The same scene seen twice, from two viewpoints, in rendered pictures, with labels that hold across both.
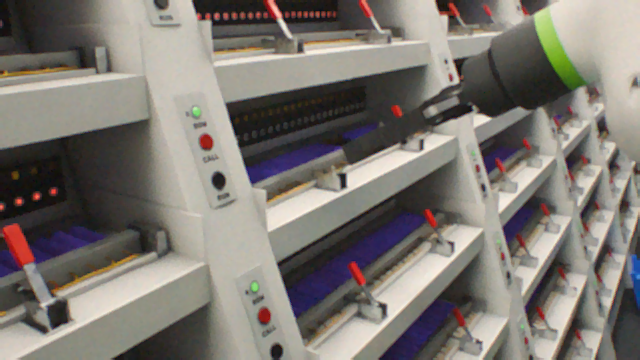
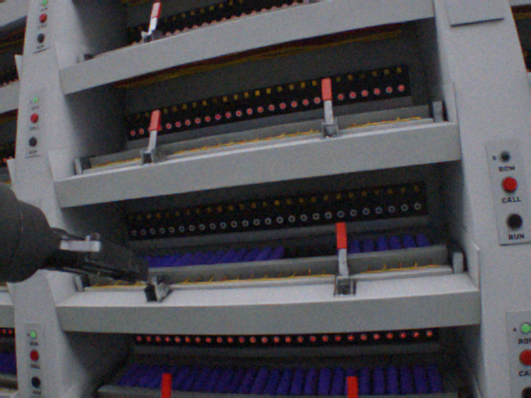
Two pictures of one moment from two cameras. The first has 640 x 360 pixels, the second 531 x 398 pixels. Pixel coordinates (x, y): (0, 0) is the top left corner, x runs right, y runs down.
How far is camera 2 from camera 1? 94 cm
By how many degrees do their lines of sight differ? 69
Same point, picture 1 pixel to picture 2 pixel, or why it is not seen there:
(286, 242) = (76, 320)
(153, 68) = (18, 184)
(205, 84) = (44, 194)
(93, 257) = not seen: hidden behind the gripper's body
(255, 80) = (91, 190)
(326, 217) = (120, 318)
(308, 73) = (153, 183)
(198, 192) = not seen: hidden behind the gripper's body
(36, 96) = not seen: outside the picture
